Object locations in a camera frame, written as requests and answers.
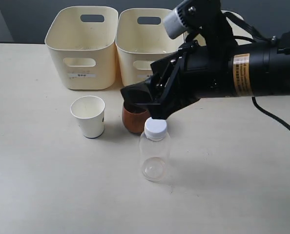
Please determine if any white paper cup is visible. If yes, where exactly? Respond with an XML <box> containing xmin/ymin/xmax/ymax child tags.
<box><xmin>70</xmin><ymin>96</ymin><xmax>105</xmax><ymax>138</ymax></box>

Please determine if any cream plastic bin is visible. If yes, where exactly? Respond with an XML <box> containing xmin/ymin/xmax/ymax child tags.
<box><xmin>44</xmin><ymin>6</ymin><xmax>119</xmax><ymax>90</ymax></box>
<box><xmin>115</xmin><ymin>8</ymin><xmax>184</xmax><ymax>86</ymax></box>

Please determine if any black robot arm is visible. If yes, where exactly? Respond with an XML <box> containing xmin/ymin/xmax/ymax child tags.
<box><xmin>121</xmin><ymin>0</ymin><xmax>290</xmax><ymax>119</ymax></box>

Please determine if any middle cream plastic bin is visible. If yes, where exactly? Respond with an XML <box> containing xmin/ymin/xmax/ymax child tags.
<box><xmin>115</xmin><ymin>8</ymin><xmax>184</xmax><ymax>86</ymax></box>

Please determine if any clear plastic bottle white cap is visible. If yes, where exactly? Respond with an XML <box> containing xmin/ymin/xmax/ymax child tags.
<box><xmin>139</xmin><ymin>117</ymin><xmax>171</xmax><ymax>182</ymax></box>

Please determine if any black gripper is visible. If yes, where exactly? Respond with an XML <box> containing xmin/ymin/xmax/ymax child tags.
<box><xmin>120</xmin><ymin>0</ymin><xmax>235</xmax><ymax>120</ymax></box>

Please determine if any left cream plastic bin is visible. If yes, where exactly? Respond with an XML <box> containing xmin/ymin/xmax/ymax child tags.
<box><xmin>44</xmin><ymin>6</ymin><xmax>119</xmax><ymax>90</ymax></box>

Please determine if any black cable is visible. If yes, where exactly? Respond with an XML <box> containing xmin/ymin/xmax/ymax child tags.
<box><xmin>223</xmin><ymin>9</ymin><xmax>290</xmax><ymax>138</ymax></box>

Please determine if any brown wooden cup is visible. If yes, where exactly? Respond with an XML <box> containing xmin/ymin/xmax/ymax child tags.
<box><xmin>122</xmin><ymin>101</ymin><xmax>150</xmax><ymax>134</ymax></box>

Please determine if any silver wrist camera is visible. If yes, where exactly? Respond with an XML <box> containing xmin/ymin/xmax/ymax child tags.
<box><xmin>163</xmin><ymin>7</ymin><xmax>188</xmax><ymax>39</ymax></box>

